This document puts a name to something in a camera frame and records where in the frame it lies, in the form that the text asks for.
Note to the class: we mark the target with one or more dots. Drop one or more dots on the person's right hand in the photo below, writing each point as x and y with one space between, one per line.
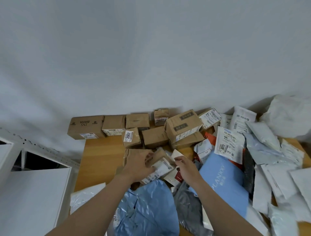
189 172

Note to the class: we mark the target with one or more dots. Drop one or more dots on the person's left hand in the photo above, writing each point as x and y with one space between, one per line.
134 165

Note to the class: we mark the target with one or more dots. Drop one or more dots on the brown box large label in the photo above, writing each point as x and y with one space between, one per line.
161 167

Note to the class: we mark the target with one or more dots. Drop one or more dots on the stack of cardboard boxes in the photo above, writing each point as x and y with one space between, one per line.
155 137

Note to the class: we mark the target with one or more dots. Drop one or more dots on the smooth light blue mailer package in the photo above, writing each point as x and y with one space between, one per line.
223 180

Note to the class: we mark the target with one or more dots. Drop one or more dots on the blue plastic mailer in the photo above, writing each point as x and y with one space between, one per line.
150 209

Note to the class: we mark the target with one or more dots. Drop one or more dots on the tall brown box double label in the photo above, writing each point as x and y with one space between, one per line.
113 122

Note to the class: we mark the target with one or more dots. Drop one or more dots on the pile of white mailers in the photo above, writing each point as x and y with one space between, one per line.
229 146

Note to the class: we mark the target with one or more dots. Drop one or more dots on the black bubble mailer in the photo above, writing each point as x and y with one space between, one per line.
249 170

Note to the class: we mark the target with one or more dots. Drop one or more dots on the white bubble mailer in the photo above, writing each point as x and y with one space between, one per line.
82 197

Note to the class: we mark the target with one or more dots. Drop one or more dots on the INS BAHA cardboard box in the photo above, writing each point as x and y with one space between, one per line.
85 126

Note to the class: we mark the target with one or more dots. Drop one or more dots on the large white plastic bag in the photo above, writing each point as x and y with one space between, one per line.
289 116

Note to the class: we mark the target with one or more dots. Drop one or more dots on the person's right forearm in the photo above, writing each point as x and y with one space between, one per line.
223 216

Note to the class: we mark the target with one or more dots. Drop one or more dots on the person's left forearm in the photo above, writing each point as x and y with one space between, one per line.
92 211

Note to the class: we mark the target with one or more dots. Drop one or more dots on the wooden table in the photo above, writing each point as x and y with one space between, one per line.
102 155

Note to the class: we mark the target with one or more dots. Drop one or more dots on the white metal shelf rack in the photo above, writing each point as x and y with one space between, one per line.
31 201

